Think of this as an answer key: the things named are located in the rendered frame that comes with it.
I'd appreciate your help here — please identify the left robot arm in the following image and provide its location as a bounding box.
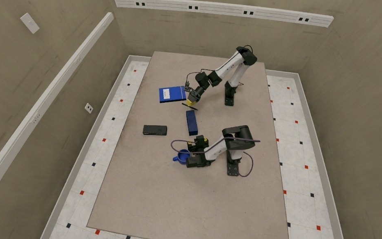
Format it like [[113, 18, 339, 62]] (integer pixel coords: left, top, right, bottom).
[[186, 125, 255, 176]]

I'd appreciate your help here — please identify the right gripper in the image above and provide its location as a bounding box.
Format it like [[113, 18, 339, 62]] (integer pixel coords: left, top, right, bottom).
[[186, 86, 204, 106]]

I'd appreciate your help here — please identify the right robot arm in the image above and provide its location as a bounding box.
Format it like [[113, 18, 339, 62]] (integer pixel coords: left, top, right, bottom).
[[195, 46, 257, 106]]

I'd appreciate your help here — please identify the blue notebook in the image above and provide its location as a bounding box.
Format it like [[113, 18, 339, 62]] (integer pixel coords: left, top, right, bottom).
[[159, 86, 186, 103]]

